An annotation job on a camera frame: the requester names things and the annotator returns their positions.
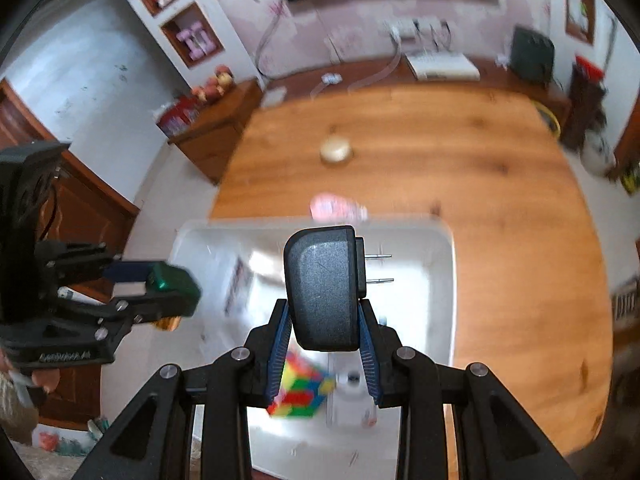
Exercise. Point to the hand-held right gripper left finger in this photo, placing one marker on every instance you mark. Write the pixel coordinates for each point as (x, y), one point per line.
(280, 355)

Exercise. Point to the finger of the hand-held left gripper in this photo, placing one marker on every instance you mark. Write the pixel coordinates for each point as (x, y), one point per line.
(135, 307)
(127, 271)

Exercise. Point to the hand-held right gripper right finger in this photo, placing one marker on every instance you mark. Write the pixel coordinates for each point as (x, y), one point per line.
(367, 355)

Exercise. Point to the multicoloured puzzle cube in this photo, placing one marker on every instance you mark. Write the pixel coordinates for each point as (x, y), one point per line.
(300, 385)

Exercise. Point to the green and gold bottle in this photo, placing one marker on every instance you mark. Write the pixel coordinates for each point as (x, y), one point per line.
(172, 280)

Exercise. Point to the white handheld device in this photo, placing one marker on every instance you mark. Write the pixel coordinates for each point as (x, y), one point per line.
(352, 400)

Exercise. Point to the black power adapter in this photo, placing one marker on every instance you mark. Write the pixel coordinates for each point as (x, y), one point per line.
(322, 290)

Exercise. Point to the white plastic bin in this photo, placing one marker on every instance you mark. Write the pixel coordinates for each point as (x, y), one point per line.
(415, 270)

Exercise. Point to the person's left hand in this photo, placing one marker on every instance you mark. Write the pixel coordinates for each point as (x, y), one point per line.
(47, 379)

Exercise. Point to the wooden door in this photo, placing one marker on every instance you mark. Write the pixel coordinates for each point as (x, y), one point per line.
(85, 200)

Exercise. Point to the pink round packet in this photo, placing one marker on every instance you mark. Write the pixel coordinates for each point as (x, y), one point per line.
(335, 207)

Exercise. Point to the red snack packets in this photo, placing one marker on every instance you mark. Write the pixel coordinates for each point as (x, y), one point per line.
(177, 116)

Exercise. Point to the wooden side cabinet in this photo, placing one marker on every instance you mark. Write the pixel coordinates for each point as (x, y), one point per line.
(215, 130)

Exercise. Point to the pile of fruit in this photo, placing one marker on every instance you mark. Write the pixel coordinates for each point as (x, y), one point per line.
(215, 84)

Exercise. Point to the gold round compact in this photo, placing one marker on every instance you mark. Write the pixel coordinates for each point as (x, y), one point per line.
(336, 149)

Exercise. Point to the white paper sheet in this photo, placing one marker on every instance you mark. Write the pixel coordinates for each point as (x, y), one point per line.
(273, 97)

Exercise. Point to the pink packets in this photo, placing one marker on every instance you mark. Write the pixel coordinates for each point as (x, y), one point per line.
(196, 41)

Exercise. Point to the small white plug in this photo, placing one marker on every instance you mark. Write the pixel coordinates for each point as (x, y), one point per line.
(331, 79)

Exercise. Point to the white set-top box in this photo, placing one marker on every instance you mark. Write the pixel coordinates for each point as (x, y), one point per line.
(442, 66)

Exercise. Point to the yellow rimmed basket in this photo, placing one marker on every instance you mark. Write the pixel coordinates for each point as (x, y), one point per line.
(550, 117)

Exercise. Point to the dark wooden stand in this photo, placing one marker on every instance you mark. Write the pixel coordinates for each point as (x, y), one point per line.
(585, 110)

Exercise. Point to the dark green appliance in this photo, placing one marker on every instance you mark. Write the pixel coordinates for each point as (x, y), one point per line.
(532, 57)

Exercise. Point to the red lidded container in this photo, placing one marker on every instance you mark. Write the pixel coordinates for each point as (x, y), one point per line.
(590, 67)

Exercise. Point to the white wall shelf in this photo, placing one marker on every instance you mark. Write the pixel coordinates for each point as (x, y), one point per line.
(210, 10)

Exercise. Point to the white wall sockets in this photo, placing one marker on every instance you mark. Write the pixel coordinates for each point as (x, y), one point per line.
(420, 29)

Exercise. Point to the wooden framed wall niche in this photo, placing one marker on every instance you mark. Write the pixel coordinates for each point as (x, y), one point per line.
(580, 5)

